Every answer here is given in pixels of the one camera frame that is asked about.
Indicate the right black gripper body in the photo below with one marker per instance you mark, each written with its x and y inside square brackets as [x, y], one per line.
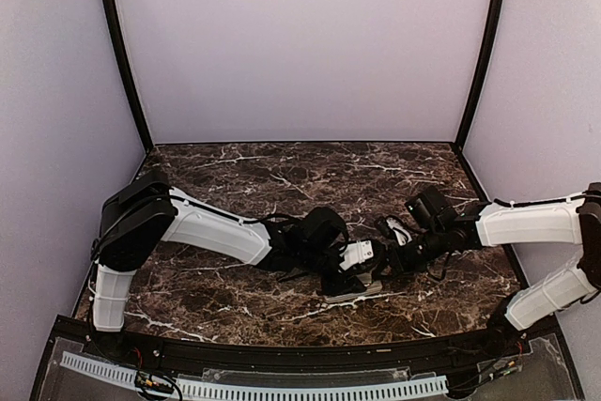
[410, 262]

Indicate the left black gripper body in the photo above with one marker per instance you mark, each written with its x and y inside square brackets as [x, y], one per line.
[331, 287]

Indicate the grey remote control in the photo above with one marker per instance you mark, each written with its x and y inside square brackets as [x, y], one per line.
[363, 286]

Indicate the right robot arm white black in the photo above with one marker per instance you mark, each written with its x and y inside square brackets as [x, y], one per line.
[573, 219]

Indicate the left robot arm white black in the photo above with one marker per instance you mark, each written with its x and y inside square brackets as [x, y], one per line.
[151, 210]

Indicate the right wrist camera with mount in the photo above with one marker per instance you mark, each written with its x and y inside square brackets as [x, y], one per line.
[392, 228]

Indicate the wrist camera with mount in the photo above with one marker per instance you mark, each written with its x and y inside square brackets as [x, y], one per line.
[361, 256]
[392, 228]

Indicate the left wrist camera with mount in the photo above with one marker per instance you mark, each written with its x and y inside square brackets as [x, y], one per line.
[361, 256]

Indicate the black front rail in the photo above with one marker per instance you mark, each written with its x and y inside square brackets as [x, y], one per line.
[461, 354]

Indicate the white slotted cable duct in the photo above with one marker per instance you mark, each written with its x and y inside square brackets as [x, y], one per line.
[256, 387]

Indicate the right black frame post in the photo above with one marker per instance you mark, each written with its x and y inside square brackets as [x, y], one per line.
[480, 71]

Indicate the black frame post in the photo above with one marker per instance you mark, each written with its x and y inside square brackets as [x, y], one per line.
[126, 75]
[480, 71]

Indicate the left black frame post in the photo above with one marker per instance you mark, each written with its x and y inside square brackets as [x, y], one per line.
[126, 75]

